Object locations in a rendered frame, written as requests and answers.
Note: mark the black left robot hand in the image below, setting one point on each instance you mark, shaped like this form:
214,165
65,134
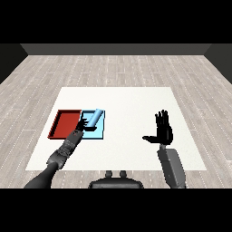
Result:
82,123

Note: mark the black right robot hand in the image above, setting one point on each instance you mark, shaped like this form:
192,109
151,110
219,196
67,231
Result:
164,131

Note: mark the blue can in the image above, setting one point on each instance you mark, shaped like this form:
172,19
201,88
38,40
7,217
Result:
94,118

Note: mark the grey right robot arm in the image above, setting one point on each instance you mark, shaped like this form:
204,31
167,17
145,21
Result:
172,166

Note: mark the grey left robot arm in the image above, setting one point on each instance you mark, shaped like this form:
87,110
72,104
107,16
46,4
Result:
65,148

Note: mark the light blue shallow open box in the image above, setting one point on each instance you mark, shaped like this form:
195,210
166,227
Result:
96,132

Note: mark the red shallow open box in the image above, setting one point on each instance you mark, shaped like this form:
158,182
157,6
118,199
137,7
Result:
64,123

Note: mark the dark grey robot body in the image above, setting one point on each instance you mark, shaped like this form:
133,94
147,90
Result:
116,182

